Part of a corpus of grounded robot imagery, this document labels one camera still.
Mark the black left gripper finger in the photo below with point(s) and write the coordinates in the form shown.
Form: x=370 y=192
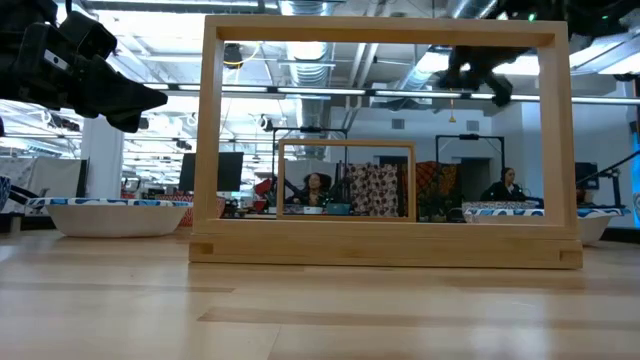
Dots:
x=122 y=121
x=125 y=95

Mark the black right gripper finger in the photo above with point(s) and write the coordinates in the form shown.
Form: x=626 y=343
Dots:
x=501 y=92
x=460 y=79

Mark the small light blue patterned bowl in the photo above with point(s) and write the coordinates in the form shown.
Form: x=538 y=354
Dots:
x=637 y=205

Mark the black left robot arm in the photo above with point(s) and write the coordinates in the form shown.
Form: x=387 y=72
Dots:
x=22 y=12

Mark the white partition panel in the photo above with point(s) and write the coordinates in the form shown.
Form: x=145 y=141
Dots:
x=45 y=177

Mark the person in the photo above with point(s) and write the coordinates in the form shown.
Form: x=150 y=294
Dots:
x=314 y=189
x=504 y=189

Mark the orange patterned cloth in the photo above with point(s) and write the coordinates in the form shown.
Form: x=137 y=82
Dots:
x=437 y=187

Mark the black computer monitor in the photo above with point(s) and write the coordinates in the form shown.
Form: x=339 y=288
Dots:
x=232 y=172

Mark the long ceiling light bar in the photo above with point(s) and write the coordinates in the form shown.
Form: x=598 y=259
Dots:
x=330 y=91

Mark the white red patterned cloth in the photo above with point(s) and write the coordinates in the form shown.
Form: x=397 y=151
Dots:
x=374 y=190

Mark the black metal stand frame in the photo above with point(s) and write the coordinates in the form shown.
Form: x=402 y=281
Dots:
x=470 y=136

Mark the small wooden shelf frame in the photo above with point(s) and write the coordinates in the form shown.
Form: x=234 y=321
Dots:
x=345 y=144

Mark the black camera arm mount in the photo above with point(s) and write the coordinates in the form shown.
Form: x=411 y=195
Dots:
x=607 y=175

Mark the silver ceiling duct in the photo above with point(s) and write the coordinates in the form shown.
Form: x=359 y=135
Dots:
x=307 y=65

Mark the large wooden shelf frame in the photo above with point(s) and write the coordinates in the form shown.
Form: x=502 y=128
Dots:
x=385 y=245

